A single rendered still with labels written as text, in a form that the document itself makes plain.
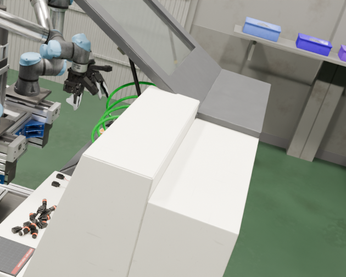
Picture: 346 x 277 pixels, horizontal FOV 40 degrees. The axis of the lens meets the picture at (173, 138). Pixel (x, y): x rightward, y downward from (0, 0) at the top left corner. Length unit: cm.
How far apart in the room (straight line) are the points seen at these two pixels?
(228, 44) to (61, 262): 403
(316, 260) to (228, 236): 274
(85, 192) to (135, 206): 16
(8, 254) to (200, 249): 76
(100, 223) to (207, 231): 34
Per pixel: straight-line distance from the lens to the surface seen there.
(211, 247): 144
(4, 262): 186
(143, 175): 138
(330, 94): 539
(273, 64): 540
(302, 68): 543
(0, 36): 264
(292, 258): 401
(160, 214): 142
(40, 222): 202
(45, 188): 224
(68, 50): 230
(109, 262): 158
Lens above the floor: 226
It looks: 26 degrees down
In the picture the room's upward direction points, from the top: 15 degrees clockwise
